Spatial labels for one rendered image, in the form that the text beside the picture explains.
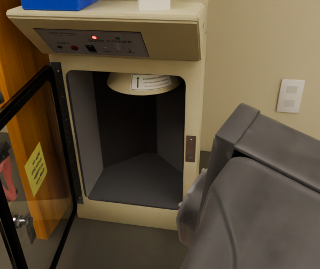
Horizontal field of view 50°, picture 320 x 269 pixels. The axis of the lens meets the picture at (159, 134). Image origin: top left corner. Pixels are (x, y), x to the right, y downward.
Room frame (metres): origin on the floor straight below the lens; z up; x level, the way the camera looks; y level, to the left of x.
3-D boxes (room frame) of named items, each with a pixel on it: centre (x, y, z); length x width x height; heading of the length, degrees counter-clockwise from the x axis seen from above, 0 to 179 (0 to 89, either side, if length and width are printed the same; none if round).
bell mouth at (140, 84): (0.77, 0.03, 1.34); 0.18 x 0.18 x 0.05
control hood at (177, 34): (0.62, 0.08, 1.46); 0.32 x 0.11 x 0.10; 79
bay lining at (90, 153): (0.79, 0.05, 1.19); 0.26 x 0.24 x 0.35; 79
